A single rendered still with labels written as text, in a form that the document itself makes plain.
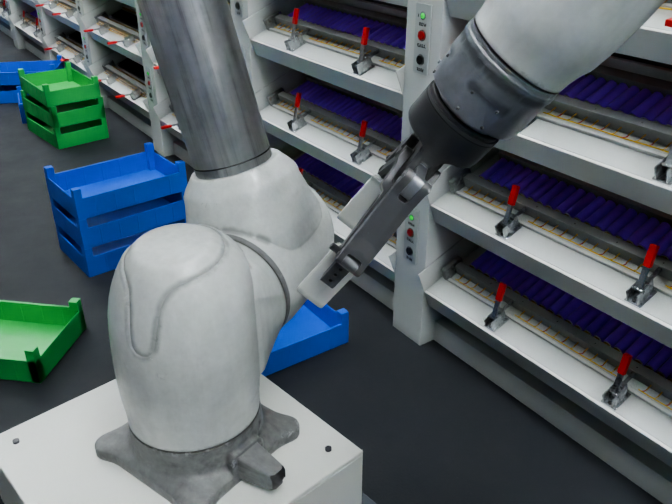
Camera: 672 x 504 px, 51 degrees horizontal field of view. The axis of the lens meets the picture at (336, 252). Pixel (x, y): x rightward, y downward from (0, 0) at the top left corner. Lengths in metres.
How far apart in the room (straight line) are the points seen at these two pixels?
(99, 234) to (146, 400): 1.13
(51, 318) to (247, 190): 0.96
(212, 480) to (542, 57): 0.56
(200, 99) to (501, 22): 0.41
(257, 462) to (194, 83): 0.43
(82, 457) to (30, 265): 1.15
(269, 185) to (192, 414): 0.28
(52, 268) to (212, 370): 1.27
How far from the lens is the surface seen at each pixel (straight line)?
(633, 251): 1.20
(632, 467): 1.34
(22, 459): 0.95
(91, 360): 1.60
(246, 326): 0.75
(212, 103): 0.85
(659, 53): 1.05
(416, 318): 1.54
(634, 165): 1.10
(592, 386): 1.29
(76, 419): 0.98
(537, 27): 0.53
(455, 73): 0.57
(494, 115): 0.57
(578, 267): 1.21
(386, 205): 0.58
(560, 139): 1.17
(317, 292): 0.65
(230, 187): 0.85
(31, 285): 1.92
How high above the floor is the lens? 0.91
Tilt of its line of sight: 28 degrees down
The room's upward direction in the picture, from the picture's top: straight up
